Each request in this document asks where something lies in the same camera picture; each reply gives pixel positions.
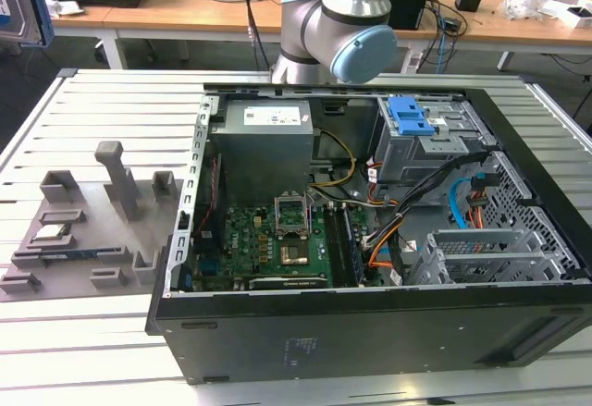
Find hard disk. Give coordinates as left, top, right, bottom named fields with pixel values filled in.
left=0, top=0, right=56, bottom=49

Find grey metal disk bay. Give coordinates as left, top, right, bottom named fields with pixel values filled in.
left=409, top=228, right=579, bottom=287

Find grey power supply unit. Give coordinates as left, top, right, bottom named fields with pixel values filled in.
left=210, top=99, right=318, bottom=185

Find metal socket cover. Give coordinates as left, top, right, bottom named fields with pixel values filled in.
left=275, top=191, right=310, bottom=240

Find CPU socket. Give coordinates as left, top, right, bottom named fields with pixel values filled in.
left=279, top=239, right=311, bottom=267

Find green motherboard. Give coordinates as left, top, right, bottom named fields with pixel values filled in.
left=191, top=202, right=371, bottom=291

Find black RAM slot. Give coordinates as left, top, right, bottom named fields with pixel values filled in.
left=323, top=204, right=346, bottom=287

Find black graphics card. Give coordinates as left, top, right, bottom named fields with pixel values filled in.
left=233, top=276, right=327, bottom=291

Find grey metal drive cage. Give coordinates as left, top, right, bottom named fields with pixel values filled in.
left=372, top=95, right=496, bottom=186

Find blue plastic drive latch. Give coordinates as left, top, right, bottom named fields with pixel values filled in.
left=388, top=94, right=436, bottom=137

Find black open PC case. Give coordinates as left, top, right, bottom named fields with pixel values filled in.
left=145, top=82, right=592, bottom=385

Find white power strip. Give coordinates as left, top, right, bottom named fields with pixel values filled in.
left=401, top=46, right=425, bottom=74

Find grey parts rack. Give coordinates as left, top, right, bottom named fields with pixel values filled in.
left=0, top=141, right=186, bottom=305

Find silver CPU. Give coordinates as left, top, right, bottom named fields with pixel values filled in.
left=34, top=223, right=71, bottom=240

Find crumpled white paper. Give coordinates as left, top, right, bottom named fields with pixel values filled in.
left=45, top=0, right=85, bottom=18

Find clear plastic bag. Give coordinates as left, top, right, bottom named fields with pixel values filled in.
left=502, top=0, right=556, bottom=21

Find white box with black phone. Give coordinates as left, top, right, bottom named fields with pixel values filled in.
left=540, top=1, right=592, bottom=31

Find yellow and black wires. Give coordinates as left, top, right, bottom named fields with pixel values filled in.
left=308, top=129, right=358, bottom=190

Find red wire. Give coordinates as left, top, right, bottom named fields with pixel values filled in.
left=208, top=154, right=220, bottom=237

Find orange wire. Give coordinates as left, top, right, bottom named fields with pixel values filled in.
left=367, top=218, right=406, bottom=271

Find black sleeved wire bundle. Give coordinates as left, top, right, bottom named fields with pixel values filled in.
left=364, top=151, right=491, bottom=250

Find blue wire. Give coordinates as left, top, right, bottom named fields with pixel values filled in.
left=450, top=172, right=487, bottom=231

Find thin black cable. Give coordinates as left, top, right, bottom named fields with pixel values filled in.
left=240, top=0, right=270, bottom=70

